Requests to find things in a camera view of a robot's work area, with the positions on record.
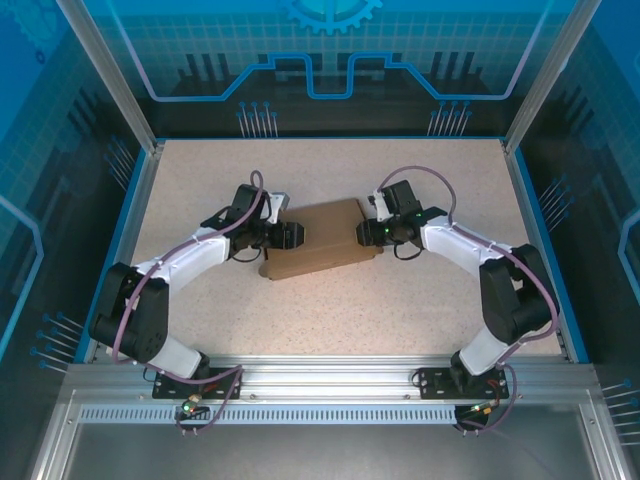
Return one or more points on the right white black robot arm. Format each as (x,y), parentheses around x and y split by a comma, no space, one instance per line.
(450,245)

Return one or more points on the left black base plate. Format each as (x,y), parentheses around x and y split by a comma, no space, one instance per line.
(220,382)

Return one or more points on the right aluminium frame post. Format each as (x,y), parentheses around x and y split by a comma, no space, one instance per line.
(550,75)

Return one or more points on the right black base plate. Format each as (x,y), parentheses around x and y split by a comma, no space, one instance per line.
(432,382)

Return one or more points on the left aluminium side rail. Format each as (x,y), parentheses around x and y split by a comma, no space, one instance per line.
(131,235)

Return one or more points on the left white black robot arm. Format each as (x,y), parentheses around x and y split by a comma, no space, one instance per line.
(190,256)

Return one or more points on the brown cardboard paper box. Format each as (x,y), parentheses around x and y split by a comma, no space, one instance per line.
(325,240)

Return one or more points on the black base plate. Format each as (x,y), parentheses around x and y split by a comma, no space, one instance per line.
(432,382)
(220,382)

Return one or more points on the aluminium side rail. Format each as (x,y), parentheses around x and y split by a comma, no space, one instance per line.
(532,240)
(131,235)

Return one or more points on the left aluminium frame post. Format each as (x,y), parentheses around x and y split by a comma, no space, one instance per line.
(115,80)

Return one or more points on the right aluminium side rail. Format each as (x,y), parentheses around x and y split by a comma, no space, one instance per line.
(532,240)

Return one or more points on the aluminium cross beam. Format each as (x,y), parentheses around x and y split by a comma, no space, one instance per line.
(325,380)

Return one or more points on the aluminium frame post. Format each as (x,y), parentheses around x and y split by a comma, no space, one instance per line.
(550,75)
(115,80)

